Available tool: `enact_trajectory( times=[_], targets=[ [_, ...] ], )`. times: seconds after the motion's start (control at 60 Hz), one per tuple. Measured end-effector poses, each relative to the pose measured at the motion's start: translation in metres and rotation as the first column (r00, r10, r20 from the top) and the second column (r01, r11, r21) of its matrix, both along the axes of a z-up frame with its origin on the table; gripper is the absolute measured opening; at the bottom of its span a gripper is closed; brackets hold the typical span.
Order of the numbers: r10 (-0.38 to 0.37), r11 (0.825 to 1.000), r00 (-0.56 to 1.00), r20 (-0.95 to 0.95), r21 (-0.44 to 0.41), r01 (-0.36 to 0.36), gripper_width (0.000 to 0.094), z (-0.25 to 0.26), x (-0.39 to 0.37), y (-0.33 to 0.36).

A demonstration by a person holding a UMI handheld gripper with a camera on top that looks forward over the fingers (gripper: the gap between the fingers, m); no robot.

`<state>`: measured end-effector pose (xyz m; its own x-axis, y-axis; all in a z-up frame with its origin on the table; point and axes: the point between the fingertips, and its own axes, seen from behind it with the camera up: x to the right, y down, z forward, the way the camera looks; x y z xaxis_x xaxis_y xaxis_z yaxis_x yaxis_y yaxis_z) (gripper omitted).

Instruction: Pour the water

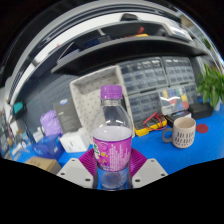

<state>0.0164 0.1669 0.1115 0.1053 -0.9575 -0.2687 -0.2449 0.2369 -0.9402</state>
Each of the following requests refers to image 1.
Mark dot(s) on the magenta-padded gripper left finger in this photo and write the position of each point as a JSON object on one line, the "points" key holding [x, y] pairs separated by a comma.
{"points": [[75, 173]]}

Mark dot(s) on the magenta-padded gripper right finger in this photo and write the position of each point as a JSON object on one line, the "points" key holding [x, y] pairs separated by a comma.
{"points": [[150, 173]]}

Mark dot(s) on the clear bottle with purple cap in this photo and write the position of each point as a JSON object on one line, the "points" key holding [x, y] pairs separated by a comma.
{"points": [[112, 146]]}

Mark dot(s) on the white carton box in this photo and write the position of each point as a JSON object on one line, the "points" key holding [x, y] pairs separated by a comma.
{"points": [[74, 140]]}

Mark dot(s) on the brown cardboard box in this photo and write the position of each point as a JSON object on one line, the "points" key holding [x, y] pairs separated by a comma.
{"points": [[43, 164]]}

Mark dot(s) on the blue carton box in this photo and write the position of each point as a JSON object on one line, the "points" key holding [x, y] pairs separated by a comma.
{"points": [[48, 146]]}

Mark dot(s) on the yellow multimeter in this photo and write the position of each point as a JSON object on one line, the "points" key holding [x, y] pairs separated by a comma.
{"points": [[141, 128]]}

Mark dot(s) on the beige mug with grey dashes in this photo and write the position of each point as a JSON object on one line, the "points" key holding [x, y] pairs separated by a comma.
{"points": [[183, 133]]}

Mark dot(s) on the purple plastic bag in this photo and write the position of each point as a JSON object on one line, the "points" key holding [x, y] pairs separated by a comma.
{"points": [[50, 122]]}

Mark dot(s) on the dark grey flat box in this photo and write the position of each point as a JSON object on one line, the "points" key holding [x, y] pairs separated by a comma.
{"points": [[68, 115]]}

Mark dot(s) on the small white flat box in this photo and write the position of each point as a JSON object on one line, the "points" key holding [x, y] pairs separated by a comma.
{"points": [[178, 117]]}

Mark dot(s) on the grey small-parts drawer cabinet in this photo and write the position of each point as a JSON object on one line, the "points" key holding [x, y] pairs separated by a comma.
{"points": [[143, 75], [191, 93], [145, 106], [179, 70]]}

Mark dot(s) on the flat round red coaster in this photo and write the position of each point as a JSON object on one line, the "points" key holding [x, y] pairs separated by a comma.
{"points": [[202, 128]]}

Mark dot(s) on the drawer cabinet with coloured contents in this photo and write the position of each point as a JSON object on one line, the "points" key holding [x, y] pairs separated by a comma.
{"points": [[173, 100]]}

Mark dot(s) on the black box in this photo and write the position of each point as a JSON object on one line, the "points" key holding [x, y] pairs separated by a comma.
{"points": [[200, 110]]}

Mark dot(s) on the white perforated tray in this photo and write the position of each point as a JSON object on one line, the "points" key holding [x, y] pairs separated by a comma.
{"points": [[88, 93]]}

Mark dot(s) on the teal plastic bin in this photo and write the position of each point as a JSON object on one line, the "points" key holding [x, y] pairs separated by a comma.
{"points": [[18, 107]]}

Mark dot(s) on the green potted plant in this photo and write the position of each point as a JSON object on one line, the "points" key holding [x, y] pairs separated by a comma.
{"points": [[211, 85]]}

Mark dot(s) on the dark overhead shelf unit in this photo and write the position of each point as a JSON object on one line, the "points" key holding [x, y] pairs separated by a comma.
{"points": [[116, 50]]}

